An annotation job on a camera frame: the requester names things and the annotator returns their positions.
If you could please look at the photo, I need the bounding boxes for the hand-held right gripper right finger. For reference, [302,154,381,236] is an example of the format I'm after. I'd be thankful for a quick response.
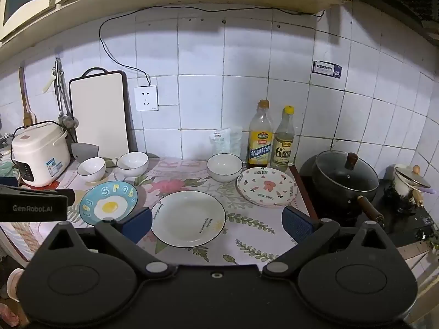
[262,206,396,279]

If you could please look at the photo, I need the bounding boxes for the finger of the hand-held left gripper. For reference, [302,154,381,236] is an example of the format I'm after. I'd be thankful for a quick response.
[56,188,76,207]

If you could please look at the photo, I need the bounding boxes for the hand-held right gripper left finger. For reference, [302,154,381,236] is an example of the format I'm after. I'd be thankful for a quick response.
[43,207,176,280]

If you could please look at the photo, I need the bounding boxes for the small white bowl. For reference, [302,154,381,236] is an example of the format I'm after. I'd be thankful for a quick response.
[77,157,107,183]

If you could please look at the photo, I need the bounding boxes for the blue fried egg plate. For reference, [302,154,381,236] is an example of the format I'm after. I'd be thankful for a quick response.
[79,181,139,227]

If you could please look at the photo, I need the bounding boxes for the white plate with dark rim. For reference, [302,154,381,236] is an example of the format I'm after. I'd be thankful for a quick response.
[150,191,227,248]

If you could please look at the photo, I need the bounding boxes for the white bowl with dark rim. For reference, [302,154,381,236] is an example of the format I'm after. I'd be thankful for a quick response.
[116,151,150,180]

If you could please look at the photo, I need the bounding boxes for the large white bowl dark rim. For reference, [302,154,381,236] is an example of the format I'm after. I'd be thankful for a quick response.
[206,153,243,183]

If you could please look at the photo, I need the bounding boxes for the floral tablecloth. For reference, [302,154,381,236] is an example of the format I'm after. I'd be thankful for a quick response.
[0,157,318,268]

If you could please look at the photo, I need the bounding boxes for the white rice cooker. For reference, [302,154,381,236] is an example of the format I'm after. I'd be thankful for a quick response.
[10,121,71,188]

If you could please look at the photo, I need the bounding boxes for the green label clear bottle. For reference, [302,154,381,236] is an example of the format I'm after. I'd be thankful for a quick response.
[270,106,296,172]

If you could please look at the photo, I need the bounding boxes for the yellow label bottle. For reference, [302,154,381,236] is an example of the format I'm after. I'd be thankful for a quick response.
[246,99,274,169]

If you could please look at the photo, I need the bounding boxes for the white cutting board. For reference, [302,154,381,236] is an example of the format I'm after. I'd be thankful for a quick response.
[69,68,130,158]

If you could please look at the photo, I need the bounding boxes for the metal ladle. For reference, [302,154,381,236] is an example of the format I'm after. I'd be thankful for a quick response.
[54,60,80,134]

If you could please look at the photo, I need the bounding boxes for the wooden spatula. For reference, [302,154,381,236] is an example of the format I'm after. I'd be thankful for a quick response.
[18,67,36,127]

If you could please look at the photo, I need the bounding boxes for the white bag with green print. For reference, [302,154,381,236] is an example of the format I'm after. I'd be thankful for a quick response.
[226,127,243,156]

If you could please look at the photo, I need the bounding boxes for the black gas stove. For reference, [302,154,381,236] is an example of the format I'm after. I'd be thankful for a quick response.
[297,175,438,248]

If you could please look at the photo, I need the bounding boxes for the white bag with red logo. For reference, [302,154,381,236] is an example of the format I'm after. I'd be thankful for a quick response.
[209,128,231,158]

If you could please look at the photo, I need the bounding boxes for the white enamel pot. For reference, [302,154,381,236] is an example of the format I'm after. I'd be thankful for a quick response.
[385,164,438,210]

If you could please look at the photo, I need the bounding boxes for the white power outlet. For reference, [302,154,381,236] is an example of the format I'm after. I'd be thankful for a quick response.
[134,86,159,112]

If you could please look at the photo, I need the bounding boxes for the white handled peeler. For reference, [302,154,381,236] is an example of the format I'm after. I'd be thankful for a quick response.
[42,68,57,94]

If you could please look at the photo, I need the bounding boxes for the blue white wall sticker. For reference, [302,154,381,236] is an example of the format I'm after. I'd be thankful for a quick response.
[312,61,342,79]

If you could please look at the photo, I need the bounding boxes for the black cable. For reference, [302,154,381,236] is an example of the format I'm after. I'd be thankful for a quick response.
[99,6,326,87]

